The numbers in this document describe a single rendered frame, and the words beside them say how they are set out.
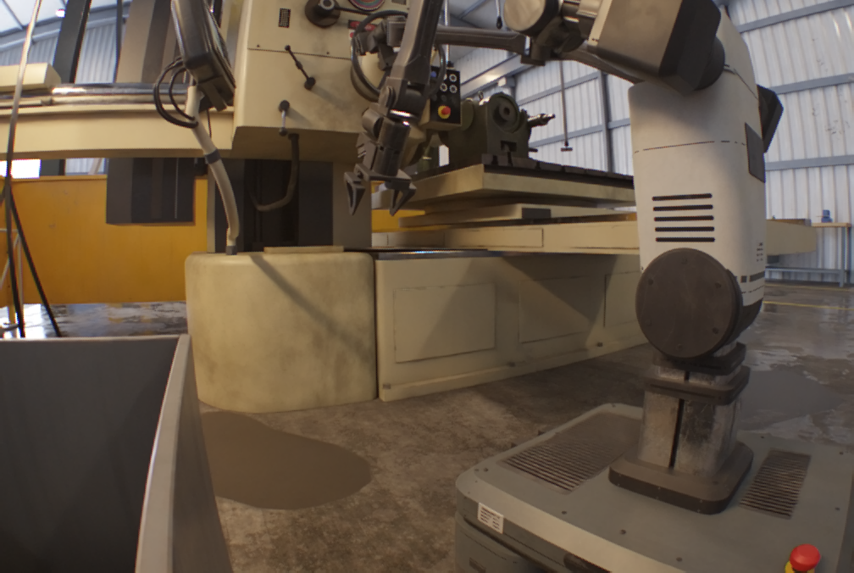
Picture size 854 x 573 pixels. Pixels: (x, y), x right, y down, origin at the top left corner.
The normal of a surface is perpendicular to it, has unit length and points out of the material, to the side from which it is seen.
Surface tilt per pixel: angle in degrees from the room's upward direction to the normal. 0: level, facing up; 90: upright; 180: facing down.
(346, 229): 90
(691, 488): 45
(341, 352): 90
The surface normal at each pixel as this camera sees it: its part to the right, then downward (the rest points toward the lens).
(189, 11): 0.22, 0.03
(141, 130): 0.47, 0.02
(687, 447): -0.80, 0.02
